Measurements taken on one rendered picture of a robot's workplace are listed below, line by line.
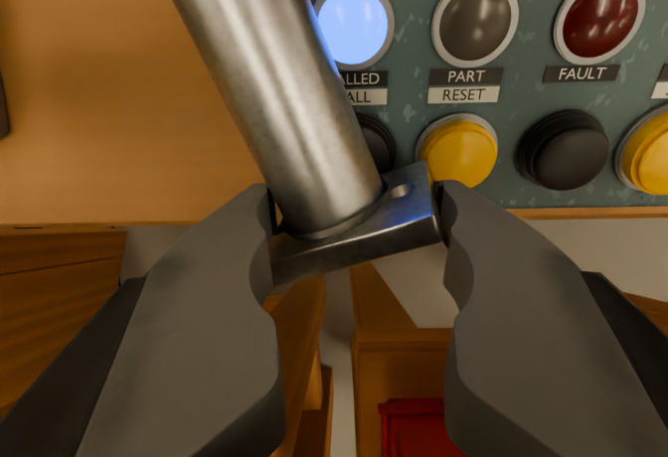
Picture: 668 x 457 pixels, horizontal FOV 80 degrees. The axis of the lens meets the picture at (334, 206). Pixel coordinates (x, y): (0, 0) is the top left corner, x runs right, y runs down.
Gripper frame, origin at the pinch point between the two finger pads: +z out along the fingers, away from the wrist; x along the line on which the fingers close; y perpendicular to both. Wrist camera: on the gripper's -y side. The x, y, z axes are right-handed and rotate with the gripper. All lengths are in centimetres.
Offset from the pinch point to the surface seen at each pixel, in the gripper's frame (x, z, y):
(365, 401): 0.9, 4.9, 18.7
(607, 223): 68, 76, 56
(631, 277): 74, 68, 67
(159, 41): -8.0, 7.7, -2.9
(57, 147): -12.3, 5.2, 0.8
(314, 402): -7, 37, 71
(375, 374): 1.6, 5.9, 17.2
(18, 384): -32.1, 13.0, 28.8
